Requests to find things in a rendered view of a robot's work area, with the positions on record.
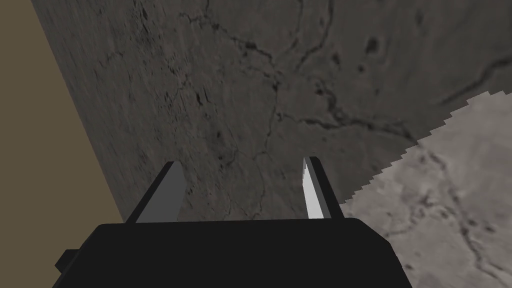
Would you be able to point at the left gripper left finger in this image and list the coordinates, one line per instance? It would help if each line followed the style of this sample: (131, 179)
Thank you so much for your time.
(162, 200)

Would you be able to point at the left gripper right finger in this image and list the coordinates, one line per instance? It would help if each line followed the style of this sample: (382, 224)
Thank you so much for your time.
(318, 192)

